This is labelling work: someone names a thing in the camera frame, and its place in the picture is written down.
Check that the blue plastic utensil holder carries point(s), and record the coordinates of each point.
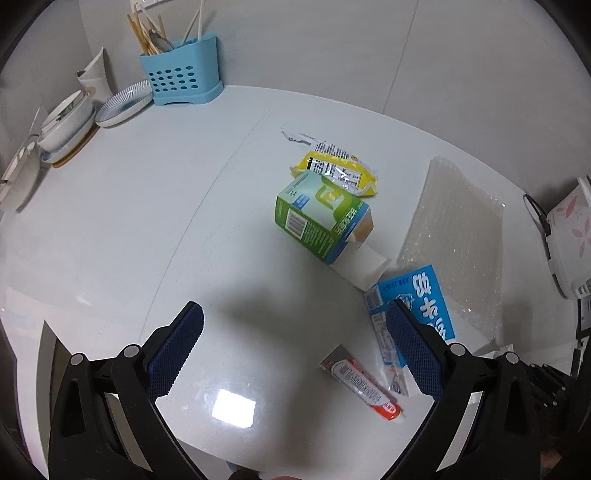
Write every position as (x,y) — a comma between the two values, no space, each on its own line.
(184,74)

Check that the wooden trivet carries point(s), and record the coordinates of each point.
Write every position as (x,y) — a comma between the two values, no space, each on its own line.
(74,150)

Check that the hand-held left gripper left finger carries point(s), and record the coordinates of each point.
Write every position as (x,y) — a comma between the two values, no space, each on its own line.
(178,350)

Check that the white rice cooker pink flower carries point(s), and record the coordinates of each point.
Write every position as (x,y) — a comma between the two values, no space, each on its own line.
(570,230)

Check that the white bowl with lid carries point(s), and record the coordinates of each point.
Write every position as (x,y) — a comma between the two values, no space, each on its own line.
(69,124)

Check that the bundle of wooden chopsticks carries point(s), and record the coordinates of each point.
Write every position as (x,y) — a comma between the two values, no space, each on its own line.
(143,37)

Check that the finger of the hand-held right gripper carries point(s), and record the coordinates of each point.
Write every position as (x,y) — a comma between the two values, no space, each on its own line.
(549,385)

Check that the yellow snack wrapper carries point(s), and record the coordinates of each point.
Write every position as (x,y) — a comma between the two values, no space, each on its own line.
(307,162)

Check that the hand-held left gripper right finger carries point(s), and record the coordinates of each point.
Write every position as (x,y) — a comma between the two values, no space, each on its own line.
(415,350)

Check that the white jug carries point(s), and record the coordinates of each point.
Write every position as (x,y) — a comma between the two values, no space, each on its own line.
(94,78)

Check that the metal spoon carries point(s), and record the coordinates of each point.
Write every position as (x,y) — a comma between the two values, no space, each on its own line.
(161,42)

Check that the white chopsticks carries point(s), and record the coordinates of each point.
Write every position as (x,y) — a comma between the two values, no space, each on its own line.
(199,23)

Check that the blue striped plate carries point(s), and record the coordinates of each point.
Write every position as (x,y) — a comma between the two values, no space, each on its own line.
(122,104)

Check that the green and white carton box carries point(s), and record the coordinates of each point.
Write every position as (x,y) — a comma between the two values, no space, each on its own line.
(314,217)

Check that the clear bubble wrap sheet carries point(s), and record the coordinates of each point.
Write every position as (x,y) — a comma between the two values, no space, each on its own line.
(455,230)

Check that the red and white ointment tube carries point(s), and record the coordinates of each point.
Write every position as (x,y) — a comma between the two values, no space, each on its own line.
(360,383)

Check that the blue and white milk carton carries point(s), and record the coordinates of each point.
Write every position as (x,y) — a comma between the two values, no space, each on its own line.
(429,295)

